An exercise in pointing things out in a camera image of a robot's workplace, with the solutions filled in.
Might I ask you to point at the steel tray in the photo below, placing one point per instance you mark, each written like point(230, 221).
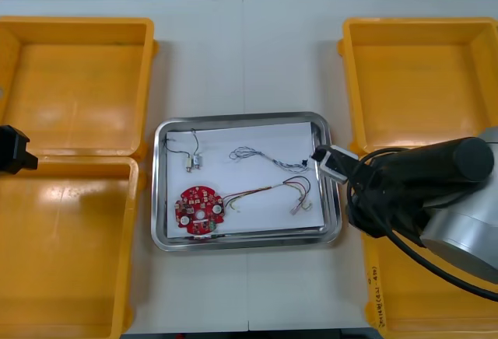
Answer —
point(159, 199)

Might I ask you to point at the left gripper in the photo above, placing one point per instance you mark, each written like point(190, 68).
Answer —
point(11, 142)

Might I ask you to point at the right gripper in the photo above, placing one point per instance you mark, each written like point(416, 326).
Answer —
point(365, 214)

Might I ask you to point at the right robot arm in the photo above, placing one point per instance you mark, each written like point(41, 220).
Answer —
point(447, 160)

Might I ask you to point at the white paper sheet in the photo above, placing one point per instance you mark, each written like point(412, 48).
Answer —
point(253, 195)

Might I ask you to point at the round red circuit board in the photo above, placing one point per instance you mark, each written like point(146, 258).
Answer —
point(198, 210)

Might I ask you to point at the yellow-orange plastic bin with handwriting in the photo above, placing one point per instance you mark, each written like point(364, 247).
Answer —
point(408, 296)

